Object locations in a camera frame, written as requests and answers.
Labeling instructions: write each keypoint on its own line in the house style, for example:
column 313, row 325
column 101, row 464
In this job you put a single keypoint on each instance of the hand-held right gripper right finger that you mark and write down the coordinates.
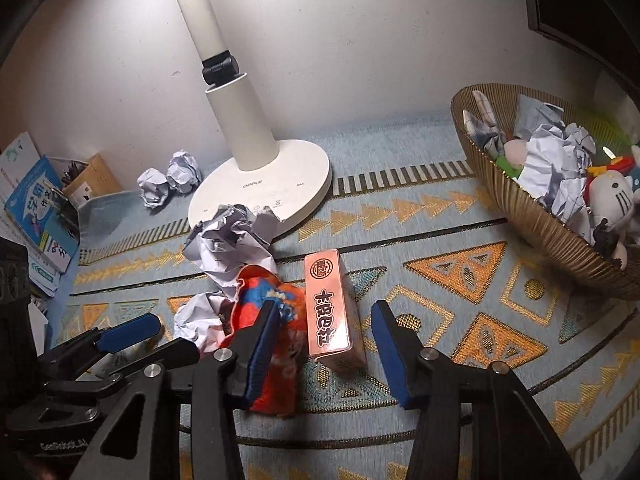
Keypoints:
column 395, row 355

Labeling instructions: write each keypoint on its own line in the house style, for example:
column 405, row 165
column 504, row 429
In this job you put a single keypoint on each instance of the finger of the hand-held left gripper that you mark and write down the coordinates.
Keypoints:
column 130, row 332
column 170, row 355

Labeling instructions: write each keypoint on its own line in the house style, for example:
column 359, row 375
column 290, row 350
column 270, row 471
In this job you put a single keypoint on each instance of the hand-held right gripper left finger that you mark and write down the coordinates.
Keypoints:
column 262, row 355

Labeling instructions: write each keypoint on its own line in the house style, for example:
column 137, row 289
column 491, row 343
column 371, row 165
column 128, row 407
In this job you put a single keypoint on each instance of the orange-red snack packet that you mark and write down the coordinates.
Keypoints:
column 255, row 282

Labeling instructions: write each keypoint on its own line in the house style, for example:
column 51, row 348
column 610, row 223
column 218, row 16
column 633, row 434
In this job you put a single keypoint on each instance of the pink rectangular box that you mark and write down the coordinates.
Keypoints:
column 330, row 310

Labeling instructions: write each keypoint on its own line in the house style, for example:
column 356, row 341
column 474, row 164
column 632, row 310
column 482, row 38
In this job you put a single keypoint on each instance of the black toy figure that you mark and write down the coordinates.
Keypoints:
column 605, row 240

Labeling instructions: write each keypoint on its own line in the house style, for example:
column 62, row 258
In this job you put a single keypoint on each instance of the large white paper ball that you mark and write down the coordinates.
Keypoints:
column 550, row 155

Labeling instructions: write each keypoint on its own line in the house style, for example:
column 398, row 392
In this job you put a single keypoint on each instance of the white cat plush red bow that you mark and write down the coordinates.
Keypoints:
column 612, row 195

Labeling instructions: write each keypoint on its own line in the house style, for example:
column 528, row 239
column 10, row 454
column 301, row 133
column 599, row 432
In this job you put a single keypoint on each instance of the crumpled white paper sheet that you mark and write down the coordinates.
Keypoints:
column 225, row 240
column 197, row 315

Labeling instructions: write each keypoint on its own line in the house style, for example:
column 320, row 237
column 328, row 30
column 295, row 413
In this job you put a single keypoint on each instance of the patterned blue and gold mat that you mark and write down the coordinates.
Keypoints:
column 450, row 220

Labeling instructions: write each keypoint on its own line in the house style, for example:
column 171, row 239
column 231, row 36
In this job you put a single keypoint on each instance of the small crumpled white paper ball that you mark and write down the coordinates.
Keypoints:
column 184, row 170
column 152, row 187

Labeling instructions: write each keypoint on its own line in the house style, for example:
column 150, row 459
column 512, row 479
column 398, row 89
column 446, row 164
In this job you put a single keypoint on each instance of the cardboard box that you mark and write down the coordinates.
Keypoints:
column 97, row 180

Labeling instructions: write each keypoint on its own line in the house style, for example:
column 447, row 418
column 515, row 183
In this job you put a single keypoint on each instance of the white desk lamp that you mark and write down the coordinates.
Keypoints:
column 240, row 125

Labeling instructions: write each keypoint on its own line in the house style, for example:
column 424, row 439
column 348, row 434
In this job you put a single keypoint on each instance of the pink and white plush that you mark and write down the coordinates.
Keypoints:
column 515, row 152

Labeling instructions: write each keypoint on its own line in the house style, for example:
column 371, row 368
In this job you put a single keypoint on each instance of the checkered cloth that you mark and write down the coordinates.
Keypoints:
column 482, row 125

